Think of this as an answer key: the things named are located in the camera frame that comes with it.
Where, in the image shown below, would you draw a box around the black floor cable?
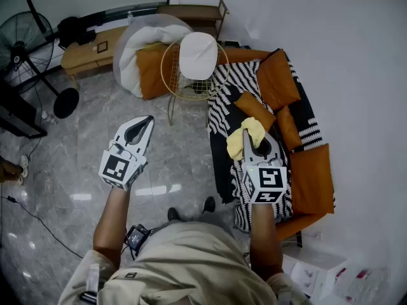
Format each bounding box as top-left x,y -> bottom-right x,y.
0,194 -> 84,260

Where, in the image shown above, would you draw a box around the person's grey trousers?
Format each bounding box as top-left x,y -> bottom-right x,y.
177,210 -> 237,238

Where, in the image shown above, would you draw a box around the wooden shelf rack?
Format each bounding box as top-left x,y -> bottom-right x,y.
156,0 -> 230,43

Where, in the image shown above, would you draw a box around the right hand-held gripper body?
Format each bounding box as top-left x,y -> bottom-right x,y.
241,158 -> 289,205

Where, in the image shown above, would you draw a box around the black waist device box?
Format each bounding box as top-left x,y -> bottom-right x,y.
126,224 -> 152,252

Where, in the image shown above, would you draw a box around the black standing fan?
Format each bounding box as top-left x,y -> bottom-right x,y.
0,10 -> 80,119

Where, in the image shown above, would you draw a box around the grey and white bean bag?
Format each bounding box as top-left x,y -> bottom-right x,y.
113,13 -> 195,100

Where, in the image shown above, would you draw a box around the orange sofa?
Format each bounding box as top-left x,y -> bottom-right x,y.
217,48 -> 336,245

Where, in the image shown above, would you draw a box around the person's right forearm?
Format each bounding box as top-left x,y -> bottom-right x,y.
249,201 -> 284,281

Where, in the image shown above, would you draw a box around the black curved pole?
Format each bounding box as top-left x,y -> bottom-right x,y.
20,0 -> 47,34

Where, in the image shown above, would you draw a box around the gold wire basket table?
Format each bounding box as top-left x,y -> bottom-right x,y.
160,36 -> 230,127

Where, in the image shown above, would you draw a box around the black bag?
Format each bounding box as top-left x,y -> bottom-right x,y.
57,16 -> 84,49

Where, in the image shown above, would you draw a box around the white paper leaflet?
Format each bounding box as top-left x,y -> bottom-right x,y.
290,261 -> 319,295

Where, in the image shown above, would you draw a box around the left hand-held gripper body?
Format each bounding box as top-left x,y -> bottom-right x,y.
98,140 -> 149,192

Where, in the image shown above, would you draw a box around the white cardboard box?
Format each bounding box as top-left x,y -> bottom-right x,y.
282,248 -> 349,299

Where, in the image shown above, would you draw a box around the clear plastic packet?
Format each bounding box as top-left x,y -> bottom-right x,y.
333,265 -> 390,303

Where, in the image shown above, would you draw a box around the small black box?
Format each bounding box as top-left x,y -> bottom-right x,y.
78,29 -> 97,46

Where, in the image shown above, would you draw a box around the person's left forearm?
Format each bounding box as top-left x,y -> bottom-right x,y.
92,185 -> 132,269

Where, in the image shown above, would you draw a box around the grey harness strap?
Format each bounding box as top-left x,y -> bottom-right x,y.
79,263 -> 101,305

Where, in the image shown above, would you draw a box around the black cabinet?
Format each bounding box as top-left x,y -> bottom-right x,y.
0,78 -> 48,139

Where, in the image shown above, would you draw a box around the person's black right shoe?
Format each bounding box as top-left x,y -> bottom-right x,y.
202,196 -> 216,214

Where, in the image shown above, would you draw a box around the wooden coffee table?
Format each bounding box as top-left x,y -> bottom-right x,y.
60,25 -> 128,90

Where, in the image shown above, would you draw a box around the white cushion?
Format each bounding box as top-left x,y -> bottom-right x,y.
179,32 -> 219,81

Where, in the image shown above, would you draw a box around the orange square sofa pillow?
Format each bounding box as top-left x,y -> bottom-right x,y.
256,49 -> 301,111
288,143 -> 336,216

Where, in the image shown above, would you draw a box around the person's beige shirt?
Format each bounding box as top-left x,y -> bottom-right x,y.
59,222 -> 319,305

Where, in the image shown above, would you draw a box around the small orange throw pillow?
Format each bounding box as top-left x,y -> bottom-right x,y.
234,91 -> 277,132
275,105 -> 303,153

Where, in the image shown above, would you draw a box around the black white striped blanket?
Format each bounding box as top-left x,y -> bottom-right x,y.
207,58 -> 326,232

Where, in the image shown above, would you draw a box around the yellow cleaning cloth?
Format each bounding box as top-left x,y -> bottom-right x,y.
226,116 -> 266,161

